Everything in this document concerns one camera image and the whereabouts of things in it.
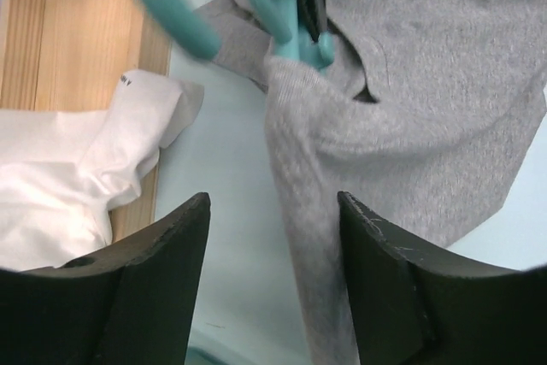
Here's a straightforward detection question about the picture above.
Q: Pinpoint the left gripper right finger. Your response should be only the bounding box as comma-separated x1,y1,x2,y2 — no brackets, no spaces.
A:
338,192,546,365

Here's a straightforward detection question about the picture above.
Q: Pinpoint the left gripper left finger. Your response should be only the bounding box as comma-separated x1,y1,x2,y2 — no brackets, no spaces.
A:
1,192,210,365

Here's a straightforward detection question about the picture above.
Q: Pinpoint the teal hanger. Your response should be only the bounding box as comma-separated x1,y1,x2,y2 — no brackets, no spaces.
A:
141,0,335,70

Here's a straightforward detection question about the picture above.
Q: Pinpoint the grey t-shirt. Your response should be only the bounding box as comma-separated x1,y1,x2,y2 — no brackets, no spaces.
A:
200,0,546,364

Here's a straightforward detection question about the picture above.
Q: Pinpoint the green and white raglan shirt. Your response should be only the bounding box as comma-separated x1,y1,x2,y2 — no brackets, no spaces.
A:
1,69,204,271

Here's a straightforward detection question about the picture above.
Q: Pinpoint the wooden clothes rack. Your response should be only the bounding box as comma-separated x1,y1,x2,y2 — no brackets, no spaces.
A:
1,0,171,240

